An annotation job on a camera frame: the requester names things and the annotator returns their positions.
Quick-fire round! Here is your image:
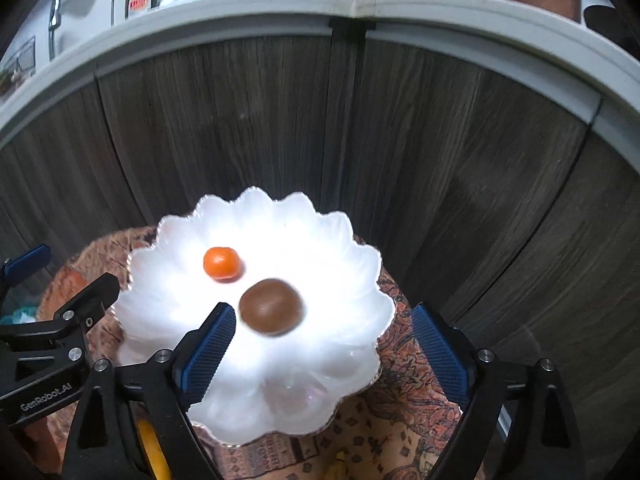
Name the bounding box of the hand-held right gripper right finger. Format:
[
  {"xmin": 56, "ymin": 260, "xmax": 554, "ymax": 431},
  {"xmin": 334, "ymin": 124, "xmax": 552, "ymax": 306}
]
[{"xmin": 411, "ymin": 302, "xmax": 588, "ymax": 480}]

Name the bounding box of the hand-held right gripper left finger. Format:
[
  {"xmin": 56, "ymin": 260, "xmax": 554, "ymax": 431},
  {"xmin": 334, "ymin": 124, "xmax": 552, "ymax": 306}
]
[{"xmin": 62, "ymin": 301, "xmax": 237, "ymax": 480}]

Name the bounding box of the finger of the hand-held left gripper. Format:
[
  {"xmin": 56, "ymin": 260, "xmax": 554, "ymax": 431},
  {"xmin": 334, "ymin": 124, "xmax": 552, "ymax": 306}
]
[
  {"xmin": 0, "ymin": 244, "xmax": 53, "ymax": 311},
  {"xmin": 0, "ymin": 272, "xmax": 122, "ymax": 401}
]

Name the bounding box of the brown kiwi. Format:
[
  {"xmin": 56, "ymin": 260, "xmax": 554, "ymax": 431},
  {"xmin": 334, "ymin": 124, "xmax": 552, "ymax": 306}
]
[{"xmin": 238, "ymin": 277, "xmax": 304, "ymax": 338}]

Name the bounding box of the white scalloped bowl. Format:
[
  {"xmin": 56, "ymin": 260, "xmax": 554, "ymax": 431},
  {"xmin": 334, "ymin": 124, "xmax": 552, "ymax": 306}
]
[{"xmin": 111, "ymin": 186, "xmax": 397, "ymax": 447}]

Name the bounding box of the yellow banana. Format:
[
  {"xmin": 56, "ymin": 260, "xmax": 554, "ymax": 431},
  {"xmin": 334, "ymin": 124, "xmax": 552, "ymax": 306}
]
[{"xmin": 325, "ymin": 451, "xmax": 351, "ymax": 480}]

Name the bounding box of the patterned tablecloth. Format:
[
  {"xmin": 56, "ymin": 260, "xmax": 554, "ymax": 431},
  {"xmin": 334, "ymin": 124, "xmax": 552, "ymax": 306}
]
[{"xmin": 37, "ymin": 225, "xmax": 506, "ymax": 480}]

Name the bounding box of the small mandarin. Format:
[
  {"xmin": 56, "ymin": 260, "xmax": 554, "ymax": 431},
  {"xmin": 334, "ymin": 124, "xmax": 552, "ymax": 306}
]
[{"xmin": 203, "ymin": 246, "xmax": 242, "ymax": 282}]

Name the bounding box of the dark wood cabinet door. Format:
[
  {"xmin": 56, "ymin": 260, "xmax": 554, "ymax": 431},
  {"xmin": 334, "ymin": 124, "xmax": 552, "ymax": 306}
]
[
  {"xmin": 95, "ymin": 34, "xmax": 358, "ymax": 233},
  {"xmin": 0, "ymin": 74, "xmax": 151, "ymax": 311},
  {"xmin": 440, "ymin": 105, "xmax": 640, "ymax": 480},
  {"xmin": 350, "ymin": 35, "xmax": 603, "ymax": 321}
]

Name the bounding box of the metal faucet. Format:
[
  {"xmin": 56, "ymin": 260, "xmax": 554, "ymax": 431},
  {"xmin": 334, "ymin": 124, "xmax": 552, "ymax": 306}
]
[{"xmin": 47, "ymin": 0, "xmax": 63, "ymax": 61}]

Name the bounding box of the white kitchen countertop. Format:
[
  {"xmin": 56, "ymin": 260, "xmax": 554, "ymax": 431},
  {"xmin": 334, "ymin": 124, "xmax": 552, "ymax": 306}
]
[{"xmin": 0, "ymin": 0, "xmax": 640, "ymax": 133}]

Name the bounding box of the black object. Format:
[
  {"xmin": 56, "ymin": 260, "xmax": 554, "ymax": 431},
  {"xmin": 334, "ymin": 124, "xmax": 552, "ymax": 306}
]
[{"xmin": 582, "ymin": 5, "xmax": 631, "ymax": 43}]

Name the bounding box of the wire dish rack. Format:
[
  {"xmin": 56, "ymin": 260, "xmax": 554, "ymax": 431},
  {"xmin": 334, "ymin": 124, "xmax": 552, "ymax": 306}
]
[{"xmin": 0, "ymin": 37, "xmax": 38, "ymax": 86}]

